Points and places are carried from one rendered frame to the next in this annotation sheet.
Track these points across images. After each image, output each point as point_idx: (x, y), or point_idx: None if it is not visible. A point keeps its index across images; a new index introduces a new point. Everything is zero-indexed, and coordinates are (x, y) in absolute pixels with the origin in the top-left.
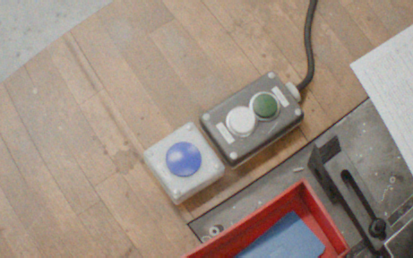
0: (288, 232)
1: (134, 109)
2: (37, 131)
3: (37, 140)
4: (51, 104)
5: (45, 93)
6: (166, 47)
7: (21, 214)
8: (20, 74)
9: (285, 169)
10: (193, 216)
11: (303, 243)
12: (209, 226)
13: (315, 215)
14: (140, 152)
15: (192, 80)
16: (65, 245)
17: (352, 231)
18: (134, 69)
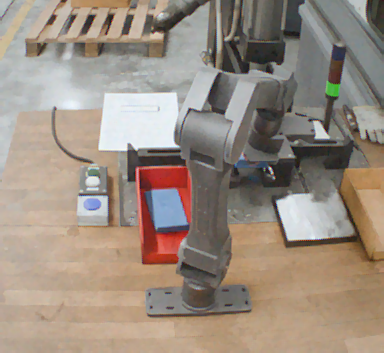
0: (154, 196)
1: (54, 218)
2: (27, 256)
3: (31, 259)
4: (20, 244)
5: (12, 244)
6: (37, 197)
7: (62, 288)
8: None
9: (122, 188)
10: (117, 222)
11: (165, 194)
12: (127, 220)
13: (155, 182)
14: (74, 225)
15: (59, 196)
16: (95, 275)
17: None
18: (36, 210)
